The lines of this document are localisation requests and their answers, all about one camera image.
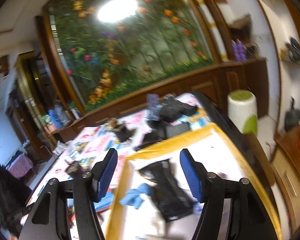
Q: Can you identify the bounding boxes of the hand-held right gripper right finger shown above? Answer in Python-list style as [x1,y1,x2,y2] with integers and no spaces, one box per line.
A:
[179,149,273,240]

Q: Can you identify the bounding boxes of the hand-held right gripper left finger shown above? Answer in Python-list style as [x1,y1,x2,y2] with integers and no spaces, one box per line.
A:
[19,148,118,240]

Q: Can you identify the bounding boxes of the blue towel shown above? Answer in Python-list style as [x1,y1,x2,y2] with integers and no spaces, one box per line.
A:
[120,183,153,209]

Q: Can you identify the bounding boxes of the yellow taped cardboard box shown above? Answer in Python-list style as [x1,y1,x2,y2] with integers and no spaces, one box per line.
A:
[104,122,283,240]

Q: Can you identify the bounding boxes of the black cloth pouch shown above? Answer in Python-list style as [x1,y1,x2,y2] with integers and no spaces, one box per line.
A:
[139,159,194,223]

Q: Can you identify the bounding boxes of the small black box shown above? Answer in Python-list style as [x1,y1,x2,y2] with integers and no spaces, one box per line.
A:
[66,162,82,177]

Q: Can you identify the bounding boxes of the black cylindrical container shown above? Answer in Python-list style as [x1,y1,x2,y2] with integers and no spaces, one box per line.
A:
[114,124,133,142]

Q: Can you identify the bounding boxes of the grey thermos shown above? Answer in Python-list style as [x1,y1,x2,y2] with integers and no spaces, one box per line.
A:
[56,105,70,125]

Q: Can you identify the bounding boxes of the blue thermos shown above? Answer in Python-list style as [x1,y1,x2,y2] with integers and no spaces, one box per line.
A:
[48,109,62,128]

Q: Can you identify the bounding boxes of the grey perforated phone stand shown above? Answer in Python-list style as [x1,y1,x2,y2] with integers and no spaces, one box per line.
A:
[146,94,162,120]

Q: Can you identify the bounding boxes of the white green plastic stool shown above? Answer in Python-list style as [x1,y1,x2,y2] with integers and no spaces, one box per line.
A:
[227,90,258,135]

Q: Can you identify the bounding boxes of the pink patterned cloth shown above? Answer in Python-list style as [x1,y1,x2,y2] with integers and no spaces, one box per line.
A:
[6,154,34,179]

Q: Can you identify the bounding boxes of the wooden side cabinet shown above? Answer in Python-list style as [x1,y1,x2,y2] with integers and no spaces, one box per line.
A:
[270,125,300,233]

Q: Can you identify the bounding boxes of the person's dark clothing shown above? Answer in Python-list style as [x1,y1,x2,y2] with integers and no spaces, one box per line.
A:
[0,150,33,240]

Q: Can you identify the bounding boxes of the black bag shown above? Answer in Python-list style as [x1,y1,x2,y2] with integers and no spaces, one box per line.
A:
[284,97,300,132]

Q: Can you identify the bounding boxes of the flower landscape mural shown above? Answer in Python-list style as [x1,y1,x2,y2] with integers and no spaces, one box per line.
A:
[44,0,215,113]

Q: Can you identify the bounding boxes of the purple bottle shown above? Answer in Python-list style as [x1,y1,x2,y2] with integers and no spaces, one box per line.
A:
[239,42,247,62]
[231,41,240,62]

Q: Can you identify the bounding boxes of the white roll yellow bands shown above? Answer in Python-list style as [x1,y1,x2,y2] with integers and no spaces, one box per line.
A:
[197,0,228,60]

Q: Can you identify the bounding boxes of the brown cardboard box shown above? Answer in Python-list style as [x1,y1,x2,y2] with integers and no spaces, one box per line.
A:
[227,15,252,34]

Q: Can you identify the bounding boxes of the dark tangled bundle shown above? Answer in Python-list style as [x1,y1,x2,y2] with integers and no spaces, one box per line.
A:
[280,36,300,65]

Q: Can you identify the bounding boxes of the wooden wall cabinet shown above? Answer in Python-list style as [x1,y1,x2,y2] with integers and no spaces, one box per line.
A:
[35,0,269,135]

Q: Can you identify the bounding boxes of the gold door frame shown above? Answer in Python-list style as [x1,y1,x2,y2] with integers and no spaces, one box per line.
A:
[15,52,44,123]

